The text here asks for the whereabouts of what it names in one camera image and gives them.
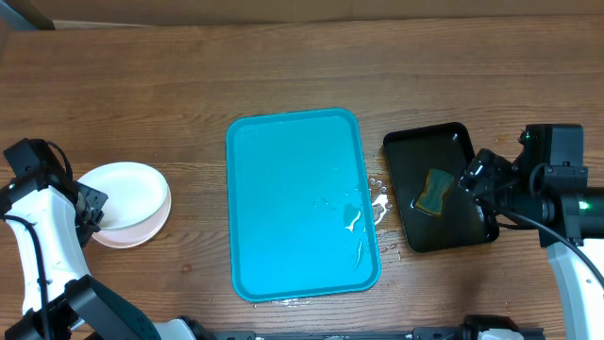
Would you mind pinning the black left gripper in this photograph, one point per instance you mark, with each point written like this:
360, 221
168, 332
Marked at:
100, 198

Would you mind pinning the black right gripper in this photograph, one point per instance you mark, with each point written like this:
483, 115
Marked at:
483, 179

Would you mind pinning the white plate with red stain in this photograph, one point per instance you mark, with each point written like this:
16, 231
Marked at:
138, 234

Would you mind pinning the yellow-green sponge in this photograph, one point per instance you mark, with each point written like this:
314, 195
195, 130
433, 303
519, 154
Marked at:
437, 185

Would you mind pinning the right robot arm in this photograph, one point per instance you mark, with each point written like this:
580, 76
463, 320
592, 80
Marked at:
547, 191

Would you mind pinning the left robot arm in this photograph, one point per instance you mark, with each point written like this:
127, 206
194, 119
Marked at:
42, 208

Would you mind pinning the black water tray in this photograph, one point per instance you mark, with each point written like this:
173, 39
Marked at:
409, 155

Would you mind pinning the teal plastic tray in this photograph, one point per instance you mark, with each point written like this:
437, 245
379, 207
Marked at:
300, 210

